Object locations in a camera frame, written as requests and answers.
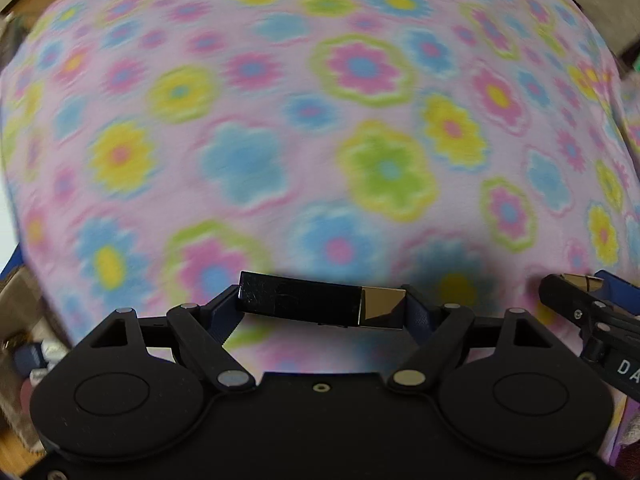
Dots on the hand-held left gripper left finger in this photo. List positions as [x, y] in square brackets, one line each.
[220, 312]

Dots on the floral fleece blanket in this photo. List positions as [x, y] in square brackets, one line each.
[300, 135]

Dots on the white plug adapter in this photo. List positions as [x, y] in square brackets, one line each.
[52, 352]

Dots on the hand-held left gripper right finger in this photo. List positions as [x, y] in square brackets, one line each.
[417, 312]

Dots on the black bar with gold end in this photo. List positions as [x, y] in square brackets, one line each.
[300, 300]

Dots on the blue solar panel device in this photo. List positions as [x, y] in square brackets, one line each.
[30, 357]

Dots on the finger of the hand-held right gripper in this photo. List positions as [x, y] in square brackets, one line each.
[562, 297]
[622, 295]

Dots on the white table with blue edge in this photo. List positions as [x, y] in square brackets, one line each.
[10, 265]

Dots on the lined wicker basket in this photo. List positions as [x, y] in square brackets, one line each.
[10, 310]

